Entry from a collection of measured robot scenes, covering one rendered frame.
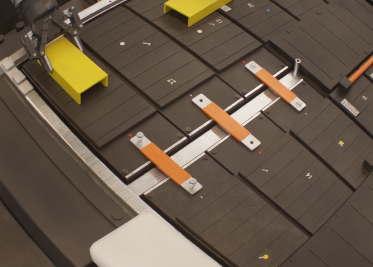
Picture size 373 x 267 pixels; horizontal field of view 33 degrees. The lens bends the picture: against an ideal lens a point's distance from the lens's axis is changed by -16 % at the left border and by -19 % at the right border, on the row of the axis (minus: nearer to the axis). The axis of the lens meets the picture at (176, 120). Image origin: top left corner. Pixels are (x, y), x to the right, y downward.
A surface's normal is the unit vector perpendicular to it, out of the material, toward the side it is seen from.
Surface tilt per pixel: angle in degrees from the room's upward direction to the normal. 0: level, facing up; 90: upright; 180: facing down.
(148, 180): 0
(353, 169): 0
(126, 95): 0
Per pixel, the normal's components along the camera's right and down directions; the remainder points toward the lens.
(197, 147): 0.07, -0.66
